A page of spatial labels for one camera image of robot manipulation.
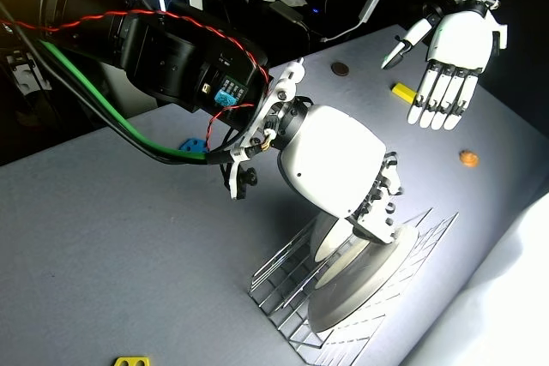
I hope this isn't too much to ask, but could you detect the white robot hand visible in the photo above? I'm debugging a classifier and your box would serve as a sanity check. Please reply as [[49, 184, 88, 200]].
[[276, 104, 404, 246], [380, 9, 509, 132]]

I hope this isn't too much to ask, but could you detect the white plate with dark rim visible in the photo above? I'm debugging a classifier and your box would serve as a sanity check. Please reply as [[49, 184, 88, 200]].
[[307, 225, 420, 333], [308, 213, 381, 291]]

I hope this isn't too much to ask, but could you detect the yellow rectangular block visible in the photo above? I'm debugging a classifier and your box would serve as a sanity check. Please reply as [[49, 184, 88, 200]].
[[390, 81, 418, 105]]

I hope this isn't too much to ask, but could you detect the orange toy pastry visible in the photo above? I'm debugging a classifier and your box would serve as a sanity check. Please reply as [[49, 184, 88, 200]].
[[458, 149, 480, 169]]

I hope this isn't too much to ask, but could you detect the blue pentagon block with holes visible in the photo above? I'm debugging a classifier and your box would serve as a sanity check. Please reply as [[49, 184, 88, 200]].
[[178, 137, 208, 155]]

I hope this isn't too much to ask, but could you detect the black power adapter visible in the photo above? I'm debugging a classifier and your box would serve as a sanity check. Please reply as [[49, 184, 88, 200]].
[[269, 0, 306, 25]]

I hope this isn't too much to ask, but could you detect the grey cable adapter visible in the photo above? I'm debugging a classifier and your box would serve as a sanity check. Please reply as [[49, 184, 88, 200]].
[[358, 0, 389, 23]]

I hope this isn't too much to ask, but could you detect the wire dish rack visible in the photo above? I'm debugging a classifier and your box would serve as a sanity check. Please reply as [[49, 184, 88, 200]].
[[247, 207, 459, 363]]

